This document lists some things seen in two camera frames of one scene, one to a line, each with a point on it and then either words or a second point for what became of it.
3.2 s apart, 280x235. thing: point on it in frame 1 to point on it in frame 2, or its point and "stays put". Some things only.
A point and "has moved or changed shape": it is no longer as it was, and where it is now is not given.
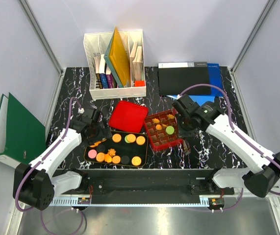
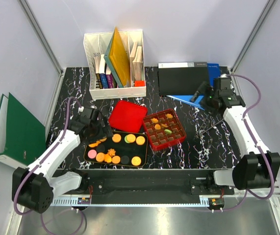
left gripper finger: (91, 140) stays put
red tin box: (163, 130) stays put
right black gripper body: (185, 129) to (208, 104)
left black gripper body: (97, 130) stays put
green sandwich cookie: (169, 130) has moved or changed shape
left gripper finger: (107, 131) stays put
